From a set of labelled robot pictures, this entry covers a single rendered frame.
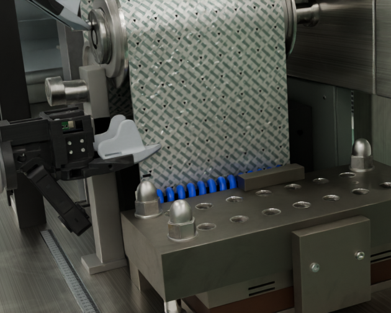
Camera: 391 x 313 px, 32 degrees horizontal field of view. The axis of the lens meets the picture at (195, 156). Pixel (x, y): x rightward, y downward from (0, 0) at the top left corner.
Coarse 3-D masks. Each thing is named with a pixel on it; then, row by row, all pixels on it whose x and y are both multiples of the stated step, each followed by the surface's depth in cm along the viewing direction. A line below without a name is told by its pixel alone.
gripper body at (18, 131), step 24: (0, 120) 87; (24, 120) 86; (48, 120) 85; (72, 120) 89; (0, 144) 84; (24, 144) 86; (48, 144) 87; (72, 144) 87; (24, 168) 86; (48, 168) 87; (72, 168) 87
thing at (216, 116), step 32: (160, 64) 91; (192, 64) 93; (224, 64) 95; (256, 64) 97; (160, 96) 92; (192, 96) 94; (224, 96) 96; (256, 96) 98; (160, 128) 94; (192, 128) 95; (224, 128) 97; (256, 128) 99; (288, 128) 101; (160, 160) 95; (192, 160) 96; (224, 160) 98; (256, 160) 101; (288, 160) 103
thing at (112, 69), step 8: (96, 0) 94; (104, 0) 90; (96, 8) 95; (104, 8) 91; (112, 8) 89; (112, 16) 89; (112, 24) 89; (112, 32) 89; (112, 40) 90; (112, 48) 91; (120, 48) 90; (112, 56) 91; (120, 56) 90; (104, 64) 96; (112, 64) 92; (112, 72) 93; (128, 72) 94
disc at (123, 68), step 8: (112, 0) 89; (120, 8) 88; (120, 16) 88; (120, 24) 88; (120, 32) 88; (120, 40) 89; (120, 64) 91; (120, 72) 92; (112, 80) 96; (120, 80) 92
